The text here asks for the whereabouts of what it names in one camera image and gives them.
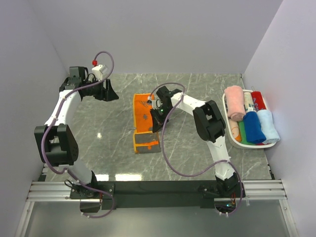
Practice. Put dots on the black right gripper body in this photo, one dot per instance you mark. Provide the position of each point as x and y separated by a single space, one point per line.
160 114

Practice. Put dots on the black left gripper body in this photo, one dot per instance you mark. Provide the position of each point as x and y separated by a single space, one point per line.
97 90

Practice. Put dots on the grey orange giraffe towel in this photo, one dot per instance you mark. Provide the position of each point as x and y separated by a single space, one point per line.
144 140

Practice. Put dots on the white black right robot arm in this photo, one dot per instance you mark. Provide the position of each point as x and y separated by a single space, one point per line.
210 127

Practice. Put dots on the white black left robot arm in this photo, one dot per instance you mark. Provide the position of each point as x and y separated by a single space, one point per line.
56 144

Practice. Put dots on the pink rolled towel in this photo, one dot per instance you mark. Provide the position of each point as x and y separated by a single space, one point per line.
235 102

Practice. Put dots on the green rolled towel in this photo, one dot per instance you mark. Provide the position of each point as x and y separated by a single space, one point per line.
243 134

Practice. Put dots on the white towel basket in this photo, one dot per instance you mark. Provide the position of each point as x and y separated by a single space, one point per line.
236 136

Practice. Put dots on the cream patterned rolled towel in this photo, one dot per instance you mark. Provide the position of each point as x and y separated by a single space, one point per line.
248 102

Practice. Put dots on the red rolled towel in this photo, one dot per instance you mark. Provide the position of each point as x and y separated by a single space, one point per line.
258 101

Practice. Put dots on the dark blue rolled towel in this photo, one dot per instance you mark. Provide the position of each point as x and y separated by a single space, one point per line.
252 128

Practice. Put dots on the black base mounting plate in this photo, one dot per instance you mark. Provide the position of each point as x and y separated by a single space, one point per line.
150 194

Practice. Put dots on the light blue rolled towel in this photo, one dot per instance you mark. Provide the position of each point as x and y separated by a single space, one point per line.
267 126

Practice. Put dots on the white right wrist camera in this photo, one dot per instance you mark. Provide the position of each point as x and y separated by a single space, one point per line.
156 103

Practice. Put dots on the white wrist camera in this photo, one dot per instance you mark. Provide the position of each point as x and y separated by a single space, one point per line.
100 71
156 103

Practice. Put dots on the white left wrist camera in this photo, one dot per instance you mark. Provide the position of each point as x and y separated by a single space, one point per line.
100 71

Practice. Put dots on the aluminium frame rail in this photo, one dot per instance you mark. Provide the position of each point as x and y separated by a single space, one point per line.
254 190

